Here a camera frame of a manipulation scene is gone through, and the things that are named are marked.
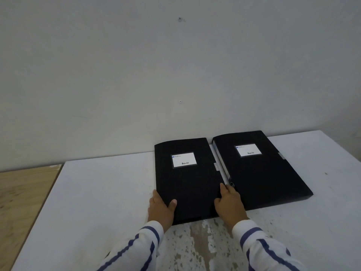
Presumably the person's right hand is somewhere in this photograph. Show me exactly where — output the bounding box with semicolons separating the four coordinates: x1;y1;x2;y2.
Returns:
214;183;250;233

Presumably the person's right forearm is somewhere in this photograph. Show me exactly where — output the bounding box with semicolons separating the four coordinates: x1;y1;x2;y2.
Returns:
232;219;308;271

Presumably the person's left hand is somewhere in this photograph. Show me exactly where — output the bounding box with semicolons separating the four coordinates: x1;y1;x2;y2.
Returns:
147;189;177;233

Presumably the white table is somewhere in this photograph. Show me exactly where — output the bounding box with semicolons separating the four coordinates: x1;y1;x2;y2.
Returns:
11;130;361;271

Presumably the person's left forearm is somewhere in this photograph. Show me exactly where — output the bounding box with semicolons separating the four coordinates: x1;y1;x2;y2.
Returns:
97;220;165;271

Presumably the black box file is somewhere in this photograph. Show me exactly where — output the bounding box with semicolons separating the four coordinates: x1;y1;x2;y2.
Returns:
212;130;314;211
154;137;231;225

